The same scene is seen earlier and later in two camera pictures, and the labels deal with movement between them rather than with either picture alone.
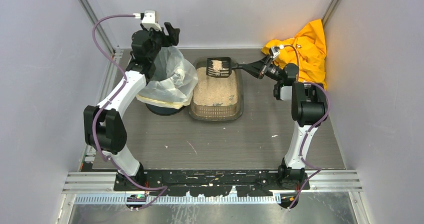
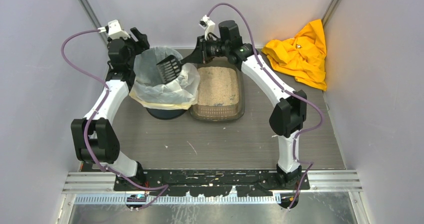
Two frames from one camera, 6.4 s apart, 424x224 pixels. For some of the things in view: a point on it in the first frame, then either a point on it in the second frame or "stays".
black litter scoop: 220,67 -> 169,68
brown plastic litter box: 217,99 stays
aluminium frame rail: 337,181 stays
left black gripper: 164,34 -> 137,38
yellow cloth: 306,50 stays
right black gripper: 262,70 -> 201,50
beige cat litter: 210,91 stays
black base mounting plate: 249,182 stays
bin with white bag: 173,81 stays
